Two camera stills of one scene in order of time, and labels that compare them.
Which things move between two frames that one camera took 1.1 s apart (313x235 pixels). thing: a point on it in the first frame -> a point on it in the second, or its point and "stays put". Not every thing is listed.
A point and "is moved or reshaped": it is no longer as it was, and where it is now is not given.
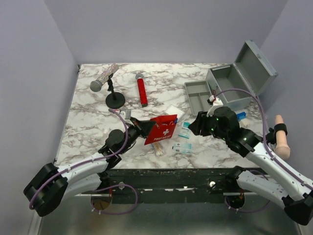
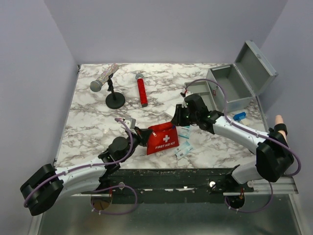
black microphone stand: (114, 100) stays put
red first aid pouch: (162, 129) is moved or reshaped
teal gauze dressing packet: (184, 131) stays put
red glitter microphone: (139, 77) stays put
